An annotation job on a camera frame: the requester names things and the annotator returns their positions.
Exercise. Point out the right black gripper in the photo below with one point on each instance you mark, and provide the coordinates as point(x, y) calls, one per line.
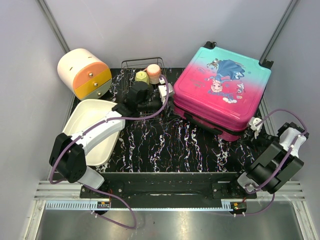
point(256, 140)

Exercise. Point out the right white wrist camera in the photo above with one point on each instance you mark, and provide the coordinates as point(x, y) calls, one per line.
point(255, 124)

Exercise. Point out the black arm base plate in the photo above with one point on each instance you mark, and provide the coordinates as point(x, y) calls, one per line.
point(216, 185)

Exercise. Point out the black wire basket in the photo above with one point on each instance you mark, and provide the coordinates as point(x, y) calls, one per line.
point(130, 67)

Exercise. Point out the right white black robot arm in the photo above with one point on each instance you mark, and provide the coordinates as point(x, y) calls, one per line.
point(277, 163)

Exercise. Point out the pink ribbed cup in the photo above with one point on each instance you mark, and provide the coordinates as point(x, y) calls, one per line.
point(153, 71)

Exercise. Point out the aluminium frame rail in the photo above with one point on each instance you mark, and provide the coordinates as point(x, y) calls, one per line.
point(74, 197)

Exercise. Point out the white rectangular tray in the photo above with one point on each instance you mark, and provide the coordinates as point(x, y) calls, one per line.
point(89, 121)

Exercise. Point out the pink teal cartoon suitcase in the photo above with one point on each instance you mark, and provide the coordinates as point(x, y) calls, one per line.
point(220, 90)

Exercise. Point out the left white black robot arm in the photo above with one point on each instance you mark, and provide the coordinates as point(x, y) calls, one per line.
point(68, 156)

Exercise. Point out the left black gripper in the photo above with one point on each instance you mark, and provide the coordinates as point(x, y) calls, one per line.
point(161, 102)

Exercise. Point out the yellow faceted cup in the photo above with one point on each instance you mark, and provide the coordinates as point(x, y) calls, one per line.
point(142, 76)

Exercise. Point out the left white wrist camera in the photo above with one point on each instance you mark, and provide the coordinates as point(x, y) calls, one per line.
point(164, 91)

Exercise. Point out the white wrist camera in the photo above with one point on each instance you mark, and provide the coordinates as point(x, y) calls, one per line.
point(164, 91)
point(255, 124)

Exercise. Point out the black marble pattern mat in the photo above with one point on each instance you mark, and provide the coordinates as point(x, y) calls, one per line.
point(169, 143)

